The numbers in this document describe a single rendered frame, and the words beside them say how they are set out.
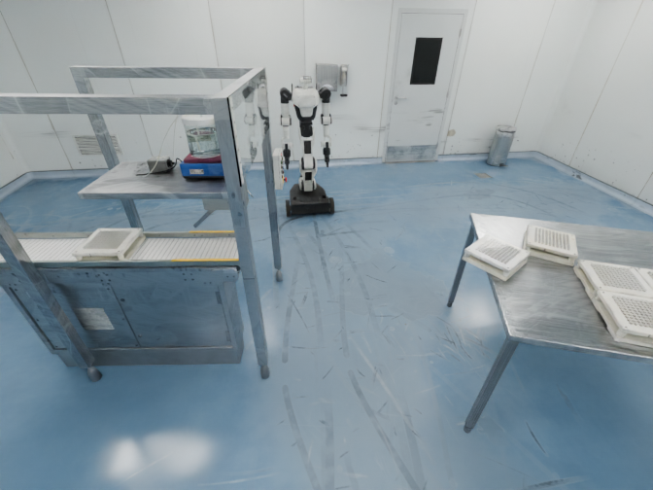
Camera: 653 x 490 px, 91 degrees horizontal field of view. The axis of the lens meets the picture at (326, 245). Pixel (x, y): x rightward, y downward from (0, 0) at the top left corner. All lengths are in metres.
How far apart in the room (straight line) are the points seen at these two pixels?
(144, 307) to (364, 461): 1.50
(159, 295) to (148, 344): 0.47
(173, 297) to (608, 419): 2.66
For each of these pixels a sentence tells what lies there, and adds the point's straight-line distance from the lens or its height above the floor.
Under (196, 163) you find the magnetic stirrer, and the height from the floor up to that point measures 1.41.
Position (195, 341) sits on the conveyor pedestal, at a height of 0.24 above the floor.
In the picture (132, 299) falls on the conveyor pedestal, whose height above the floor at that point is 0.61.
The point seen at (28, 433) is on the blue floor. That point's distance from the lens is 2.69.
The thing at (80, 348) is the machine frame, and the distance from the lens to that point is 2.49.
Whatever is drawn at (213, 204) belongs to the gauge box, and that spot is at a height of 1.14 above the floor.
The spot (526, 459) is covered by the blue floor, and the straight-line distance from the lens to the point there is 2.34.
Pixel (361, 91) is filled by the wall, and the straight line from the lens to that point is 5.34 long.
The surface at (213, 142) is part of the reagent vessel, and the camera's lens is 1.57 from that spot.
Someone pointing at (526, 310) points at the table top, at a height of 0.85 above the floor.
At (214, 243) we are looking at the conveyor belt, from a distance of 1.93.
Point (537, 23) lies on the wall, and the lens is 6.40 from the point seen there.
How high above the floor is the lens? 1.92
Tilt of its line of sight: 34 degrees down
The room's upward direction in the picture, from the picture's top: 1 degrees clockwise
